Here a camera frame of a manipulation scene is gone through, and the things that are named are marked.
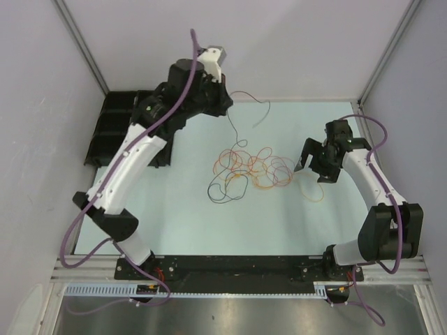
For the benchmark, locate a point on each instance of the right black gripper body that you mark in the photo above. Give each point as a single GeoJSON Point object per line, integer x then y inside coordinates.
{"type": "Point", "coordinates": [325, 157]}

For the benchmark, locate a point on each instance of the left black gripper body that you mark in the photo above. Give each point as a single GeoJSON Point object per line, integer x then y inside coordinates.
{"type": "Point", "coordinates": [210, 101]}

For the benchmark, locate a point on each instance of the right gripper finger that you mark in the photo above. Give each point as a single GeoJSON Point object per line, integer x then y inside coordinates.
{"type": "Point", "coordinates": [328, 176]}
{"type": "Point", "coordinates": [311, 147]}

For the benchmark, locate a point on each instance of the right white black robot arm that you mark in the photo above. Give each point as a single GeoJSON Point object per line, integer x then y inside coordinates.
{"type": "Point", "coordinates": [392, 228]}

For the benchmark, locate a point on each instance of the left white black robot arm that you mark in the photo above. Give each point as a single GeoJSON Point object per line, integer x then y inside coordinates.
{"type": "Point", "coordinates": [105, 202]}

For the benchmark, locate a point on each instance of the black compartment tray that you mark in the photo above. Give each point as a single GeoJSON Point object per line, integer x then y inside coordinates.
{"type": "Point", "coordinates": [120, 109]}

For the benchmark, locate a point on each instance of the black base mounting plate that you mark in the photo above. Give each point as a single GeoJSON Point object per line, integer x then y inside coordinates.
{"type": "Point", "coordinates": [242, 274]}

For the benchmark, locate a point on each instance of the white slotted cable duct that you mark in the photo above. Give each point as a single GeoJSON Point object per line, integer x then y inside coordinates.
{"type": "Point", "coordinates": [136, 291]}

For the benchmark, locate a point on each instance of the aluminium frame rail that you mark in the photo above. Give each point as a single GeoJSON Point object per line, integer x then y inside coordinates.
{"type": "Point", "coordinates": [101, 268]}

